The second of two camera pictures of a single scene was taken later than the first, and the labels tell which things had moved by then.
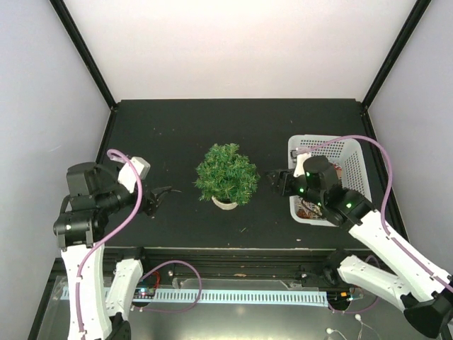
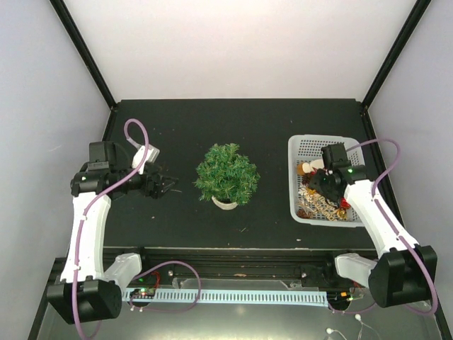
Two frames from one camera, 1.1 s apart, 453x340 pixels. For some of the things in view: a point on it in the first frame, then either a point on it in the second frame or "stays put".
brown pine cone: [301, 213] stays put
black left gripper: [151, 201] → [156, 191]
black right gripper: [281, 175] → [313, 183]
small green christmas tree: [227, 176] stays put
